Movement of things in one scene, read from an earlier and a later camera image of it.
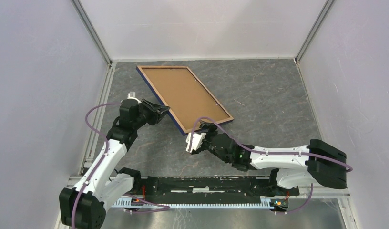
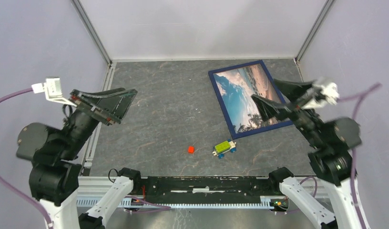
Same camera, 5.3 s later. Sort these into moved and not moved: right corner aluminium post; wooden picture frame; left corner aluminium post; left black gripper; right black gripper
Moved: left black gripper; right black gripper; wooden picture frame
Not moved: right corner aluminium post; left corner aluminium post
